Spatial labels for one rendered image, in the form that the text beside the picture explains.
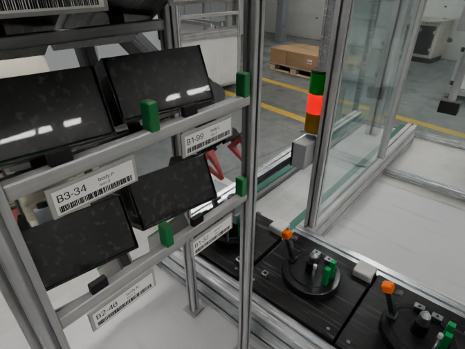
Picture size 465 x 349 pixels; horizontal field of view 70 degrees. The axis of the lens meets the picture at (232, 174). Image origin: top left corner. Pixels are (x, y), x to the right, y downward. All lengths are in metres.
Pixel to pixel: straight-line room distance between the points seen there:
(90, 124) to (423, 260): 1.04
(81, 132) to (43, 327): 0.19
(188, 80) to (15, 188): 0.24
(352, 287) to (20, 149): 0.75
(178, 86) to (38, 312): 0.29
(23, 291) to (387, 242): 1.06
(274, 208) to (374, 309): 0.48
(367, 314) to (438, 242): 0.52
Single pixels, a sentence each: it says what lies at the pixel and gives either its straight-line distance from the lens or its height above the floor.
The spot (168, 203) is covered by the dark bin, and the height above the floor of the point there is 1.32.
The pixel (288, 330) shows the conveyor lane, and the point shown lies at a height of 0.96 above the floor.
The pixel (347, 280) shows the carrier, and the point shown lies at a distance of 0.90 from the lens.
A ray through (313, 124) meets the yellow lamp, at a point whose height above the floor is 1.28.
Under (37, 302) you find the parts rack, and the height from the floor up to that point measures 1.35.
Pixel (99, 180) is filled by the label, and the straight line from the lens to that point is 0.33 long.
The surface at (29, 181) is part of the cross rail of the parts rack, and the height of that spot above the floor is 1.47.
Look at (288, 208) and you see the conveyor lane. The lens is 1.17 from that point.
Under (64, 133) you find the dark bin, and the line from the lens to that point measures 0.36.
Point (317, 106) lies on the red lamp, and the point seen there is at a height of 1.33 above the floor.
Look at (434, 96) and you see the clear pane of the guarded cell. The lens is 1.98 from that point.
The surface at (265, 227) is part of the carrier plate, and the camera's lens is 1.00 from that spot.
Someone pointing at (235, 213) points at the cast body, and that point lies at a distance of 0.90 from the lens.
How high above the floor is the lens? 1.61
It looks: 31 degrees down
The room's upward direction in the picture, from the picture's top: straight up
